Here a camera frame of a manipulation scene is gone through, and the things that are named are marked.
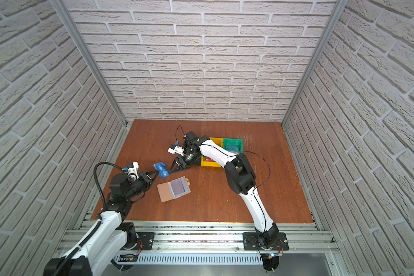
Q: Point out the green storage bin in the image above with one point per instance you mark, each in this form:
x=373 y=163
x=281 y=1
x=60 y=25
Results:
x=233 y=141

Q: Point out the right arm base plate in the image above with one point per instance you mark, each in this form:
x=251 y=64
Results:
x=253 y=241

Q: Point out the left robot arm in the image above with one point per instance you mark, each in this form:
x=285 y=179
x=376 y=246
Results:
x=111 y=233

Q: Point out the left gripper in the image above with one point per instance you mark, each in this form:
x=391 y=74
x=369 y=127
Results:
x=147 y=176

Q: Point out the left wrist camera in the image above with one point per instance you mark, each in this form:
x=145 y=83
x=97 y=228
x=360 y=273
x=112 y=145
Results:
x=131 y=170

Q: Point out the cards in green bin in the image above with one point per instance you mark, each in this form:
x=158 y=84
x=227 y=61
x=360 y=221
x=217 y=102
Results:
x=233 y=148

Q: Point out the cards in yellow bin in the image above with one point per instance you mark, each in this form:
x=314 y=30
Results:
x=208 y=159

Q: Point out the aluminium mounting rail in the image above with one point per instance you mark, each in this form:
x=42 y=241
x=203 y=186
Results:
x=208 y=237

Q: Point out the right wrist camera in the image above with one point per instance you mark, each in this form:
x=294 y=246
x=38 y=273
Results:
x=176 y=148

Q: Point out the tan leather card holder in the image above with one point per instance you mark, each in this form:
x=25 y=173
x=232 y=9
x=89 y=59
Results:
x=174 y=189

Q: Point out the yellow storage bin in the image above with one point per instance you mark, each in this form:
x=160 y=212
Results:
x=212 y=149

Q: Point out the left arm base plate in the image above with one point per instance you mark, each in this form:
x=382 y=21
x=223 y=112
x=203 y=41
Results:
x=144 y=241

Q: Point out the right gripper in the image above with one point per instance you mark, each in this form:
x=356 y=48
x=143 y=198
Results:
x=181 y=161

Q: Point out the blue VIP card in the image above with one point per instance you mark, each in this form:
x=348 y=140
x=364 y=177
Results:
x=162 y=169

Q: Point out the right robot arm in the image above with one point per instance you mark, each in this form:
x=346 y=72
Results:
x=240 y=177

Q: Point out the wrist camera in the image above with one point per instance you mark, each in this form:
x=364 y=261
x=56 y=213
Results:
x=131 y=170
x=176 y=148

